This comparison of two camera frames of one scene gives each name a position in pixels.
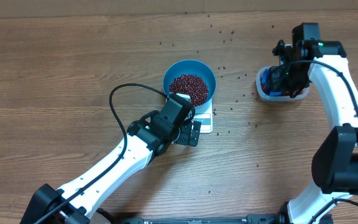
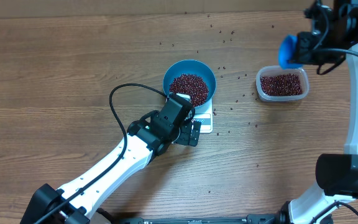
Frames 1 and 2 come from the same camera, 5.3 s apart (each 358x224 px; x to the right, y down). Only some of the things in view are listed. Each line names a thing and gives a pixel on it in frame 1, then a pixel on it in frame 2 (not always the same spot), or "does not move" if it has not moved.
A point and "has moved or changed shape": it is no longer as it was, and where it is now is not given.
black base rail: x=250 y=219 does not move
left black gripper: x=184 y=136 does not move
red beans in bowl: x=192 y=84 does not move
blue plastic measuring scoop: x=264 y=81 has moved or changed shape
